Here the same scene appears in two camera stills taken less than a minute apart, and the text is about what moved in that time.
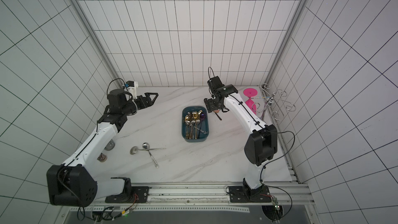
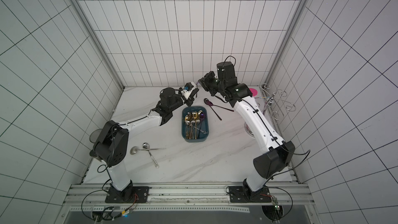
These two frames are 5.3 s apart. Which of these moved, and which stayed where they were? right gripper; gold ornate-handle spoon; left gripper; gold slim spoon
Moved: left gripper; right gripper
Stayed: gold slim spoon; gold ornate-handle spoon
